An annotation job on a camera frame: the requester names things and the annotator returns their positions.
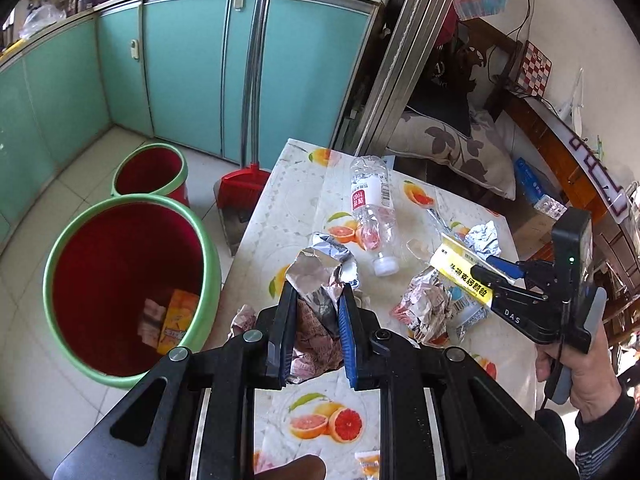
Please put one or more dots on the person's right forearm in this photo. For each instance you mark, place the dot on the person's right forearm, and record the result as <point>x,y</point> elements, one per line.
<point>607,440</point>

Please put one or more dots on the small foil ball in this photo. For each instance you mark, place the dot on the small foil ball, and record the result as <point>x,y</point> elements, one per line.
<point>480,240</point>

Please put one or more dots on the small orange packet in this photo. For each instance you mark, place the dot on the small orange packet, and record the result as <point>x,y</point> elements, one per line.
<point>367,462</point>

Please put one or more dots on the orange snack packet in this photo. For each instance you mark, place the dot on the orange snack packet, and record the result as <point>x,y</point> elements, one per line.
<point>177,320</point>

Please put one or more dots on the leaf print pillow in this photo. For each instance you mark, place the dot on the leaf print pillow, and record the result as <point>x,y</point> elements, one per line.
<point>450,145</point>

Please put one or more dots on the large red green-rimmed bucket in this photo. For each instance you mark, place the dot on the large red green-rimmed bucket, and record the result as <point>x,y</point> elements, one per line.
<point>100,270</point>

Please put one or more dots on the silver foil wrapper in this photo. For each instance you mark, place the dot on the silver foil wrapper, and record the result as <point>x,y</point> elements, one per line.
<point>317,285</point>

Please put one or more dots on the red clothing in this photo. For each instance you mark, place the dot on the red clothing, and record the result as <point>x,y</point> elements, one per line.
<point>446,25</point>

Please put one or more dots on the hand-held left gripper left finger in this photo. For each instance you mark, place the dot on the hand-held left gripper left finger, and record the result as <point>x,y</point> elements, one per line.
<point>280,340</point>

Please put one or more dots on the blister pack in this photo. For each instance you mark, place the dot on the blister pack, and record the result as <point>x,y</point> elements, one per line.
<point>549,206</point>

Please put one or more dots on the cardboard box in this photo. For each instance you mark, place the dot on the cardboard box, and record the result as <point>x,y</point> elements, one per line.
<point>532,230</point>

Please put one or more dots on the metal sliding door frame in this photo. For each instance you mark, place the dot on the metal sliding door frame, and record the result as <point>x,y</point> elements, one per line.
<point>405,60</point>

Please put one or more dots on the fruit print tablecloth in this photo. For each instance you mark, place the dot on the fruit print tablecloth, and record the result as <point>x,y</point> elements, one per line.
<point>300,195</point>

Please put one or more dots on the black printed bag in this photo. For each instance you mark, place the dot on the black printed bag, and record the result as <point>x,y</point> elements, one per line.
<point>450,67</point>

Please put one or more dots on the clear plastic bottle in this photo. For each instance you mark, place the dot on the clear plastic bottle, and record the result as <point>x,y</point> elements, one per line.
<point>372,210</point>

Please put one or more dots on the clear plastic bag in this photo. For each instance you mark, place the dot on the clear plastic bag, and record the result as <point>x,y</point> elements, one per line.
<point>40,20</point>

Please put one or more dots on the clear plastic film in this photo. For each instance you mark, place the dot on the clear plastic film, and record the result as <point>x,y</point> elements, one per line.
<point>420,250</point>

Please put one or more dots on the red white checkered board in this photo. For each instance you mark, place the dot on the red white checkered board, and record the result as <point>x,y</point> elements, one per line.
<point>535,67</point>

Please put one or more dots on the yellow packet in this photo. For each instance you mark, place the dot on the yellow packet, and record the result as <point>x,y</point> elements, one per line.
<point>457,267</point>

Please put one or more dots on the teal kitchen cabinets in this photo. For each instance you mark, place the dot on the teal kitchen cabinets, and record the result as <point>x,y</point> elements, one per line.
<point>185,60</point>

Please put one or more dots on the small red green-rimmed bucket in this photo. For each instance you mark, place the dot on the small red green-rimmed bucket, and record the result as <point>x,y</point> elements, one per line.
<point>145,175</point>

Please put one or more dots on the person's left hand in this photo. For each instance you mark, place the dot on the person's left hand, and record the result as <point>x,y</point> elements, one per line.
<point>300,470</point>

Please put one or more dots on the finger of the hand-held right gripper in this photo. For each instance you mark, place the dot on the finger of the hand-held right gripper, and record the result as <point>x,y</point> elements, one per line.
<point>500,285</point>
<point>505,266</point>

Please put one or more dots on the crumpled white red paper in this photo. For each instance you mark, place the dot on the crumpled white red paper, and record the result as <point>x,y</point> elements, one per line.
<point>245,317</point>

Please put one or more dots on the clear blue print plastic wrapper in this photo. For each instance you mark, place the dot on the clear blue print plastic wrapper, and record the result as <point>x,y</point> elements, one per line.
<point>467,312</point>

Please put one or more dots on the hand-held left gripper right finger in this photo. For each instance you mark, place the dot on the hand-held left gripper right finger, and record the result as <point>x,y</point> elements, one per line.
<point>347,345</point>

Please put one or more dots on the wooden bed frame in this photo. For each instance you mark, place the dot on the wooden bed frame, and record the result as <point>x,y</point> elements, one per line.
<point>550,145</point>

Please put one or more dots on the printed foil wrapper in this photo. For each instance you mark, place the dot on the printed foil wrapper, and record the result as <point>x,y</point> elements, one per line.
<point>425,305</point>

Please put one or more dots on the white maroon patterned strip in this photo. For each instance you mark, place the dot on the white maroon patterned strip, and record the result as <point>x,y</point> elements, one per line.
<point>580,150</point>

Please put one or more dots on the person's right hand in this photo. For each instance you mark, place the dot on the person's right hand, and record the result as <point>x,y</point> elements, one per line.
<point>595,370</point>

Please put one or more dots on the pink crumpled wrapper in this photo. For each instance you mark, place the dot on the pink crumpled wrapper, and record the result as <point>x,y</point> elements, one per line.
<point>150,322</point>

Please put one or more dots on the blue box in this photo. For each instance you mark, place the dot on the blue box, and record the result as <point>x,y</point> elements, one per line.
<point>535,180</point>

